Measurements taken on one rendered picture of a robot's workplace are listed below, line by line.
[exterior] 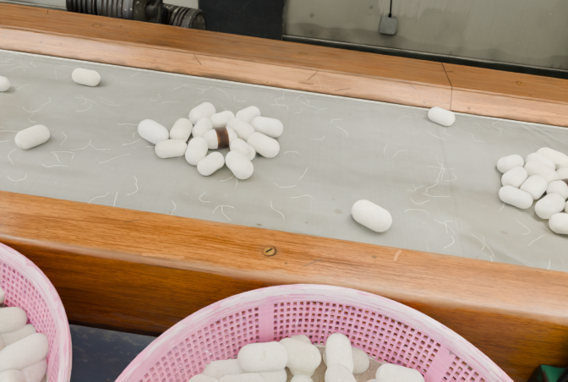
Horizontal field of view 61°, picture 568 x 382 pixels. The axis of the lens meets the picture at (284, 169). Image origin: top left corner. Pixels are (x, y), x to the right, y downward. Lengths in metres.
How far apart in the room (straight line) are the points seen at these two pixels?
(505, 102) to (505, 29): 2.09
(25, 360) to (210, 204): 0.19
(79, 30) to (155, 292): 0.47
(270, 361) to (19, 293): 0.18
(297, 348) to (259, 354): 0.03
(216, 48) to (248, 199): 0.30
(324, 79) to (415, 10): 2.01
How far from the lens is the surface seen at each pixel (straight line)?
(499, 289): 0.41
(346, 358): 0.35
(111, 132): 0.56
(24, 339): 0.37
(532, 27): 2.85
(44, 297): 0.37
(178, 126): 0.53
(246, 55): 0.69
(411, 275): 0.39
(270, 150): 0.50
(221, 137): 0.51
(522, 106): 0.73
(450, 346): 0.36
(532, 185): 0.55
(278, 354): 0.34
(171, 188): 0.47
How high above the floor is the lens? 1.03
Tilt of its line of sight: 35 degrees down
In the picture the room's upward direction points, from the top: 7 degrees clockwise
